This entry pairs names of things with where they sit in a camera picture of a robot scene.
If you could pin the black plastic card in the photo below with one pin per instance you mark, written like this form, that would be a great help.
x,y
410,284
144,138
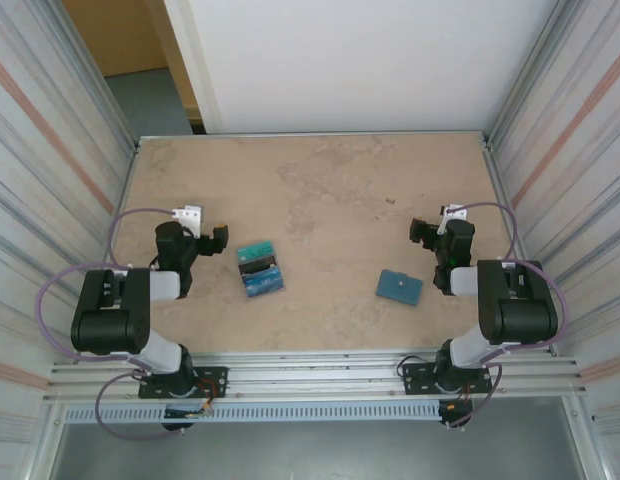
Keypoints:
x,y
257,267

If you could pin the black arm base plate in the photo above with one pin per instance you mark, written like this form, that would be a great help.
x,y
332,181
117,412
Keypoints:
x,y
415,375
215,375

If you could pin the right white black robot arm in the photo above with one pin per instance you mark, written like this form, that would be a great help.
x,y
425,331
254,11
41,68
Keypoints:
x,y
520,310

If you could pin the blue leather card holder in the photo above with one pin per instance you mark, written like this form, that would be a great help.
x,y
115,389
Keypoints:
x,y
397,287

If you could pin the aluminium rail frame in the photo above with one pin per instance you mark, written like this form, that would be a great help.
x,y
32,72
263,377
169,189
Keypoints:
x,y
315,380

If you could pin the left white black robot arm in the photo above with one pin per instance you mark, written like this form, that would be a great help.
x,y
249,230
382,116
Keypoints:
x,y
110,325

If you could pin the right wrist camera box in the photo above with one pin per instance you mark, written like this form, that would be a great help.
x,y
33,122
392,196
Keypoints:
x,y
452,212

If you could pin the teal plastic card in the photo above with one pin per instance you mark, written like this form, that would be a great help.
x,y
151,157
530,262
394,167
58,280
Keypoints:
x,y
256,251

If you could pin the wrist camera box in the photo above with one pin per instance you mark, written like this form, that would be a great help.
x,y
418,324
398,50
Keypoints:
x,y
190,215
452,212

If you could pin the aluminium frame post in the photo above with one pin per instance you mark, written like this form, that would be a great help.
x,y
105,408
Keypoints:
x,y
527,75

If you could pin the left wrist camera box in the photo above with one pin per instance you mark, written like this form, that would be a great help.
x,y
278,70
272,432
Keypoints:
x,y
190,215

